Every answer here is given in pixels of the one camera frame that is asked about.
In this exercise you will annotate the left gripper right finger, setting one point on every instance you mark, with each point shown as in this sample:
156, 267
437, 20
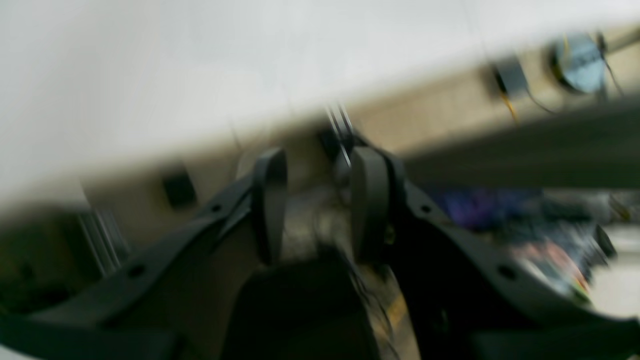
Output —
466, 299

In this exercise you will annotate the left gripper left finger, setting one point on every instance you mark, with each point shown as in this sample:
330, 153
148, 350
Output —
175, 300

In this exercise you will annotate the cluttered colourful items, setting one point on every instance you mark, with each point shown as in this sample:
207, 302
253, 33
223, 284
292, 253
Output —
556, 234

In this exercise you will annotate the blue round device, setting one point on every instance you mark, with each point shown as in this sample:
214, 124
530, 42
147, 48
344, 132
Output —
578, 64

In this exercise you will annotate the black box on wall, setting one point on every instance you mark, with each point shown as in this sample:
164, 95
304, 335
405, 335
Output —
179, 190

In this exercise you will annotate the black wall adapter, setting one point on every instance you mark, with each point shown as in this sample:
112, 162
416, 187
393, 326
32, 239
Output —
510, 77

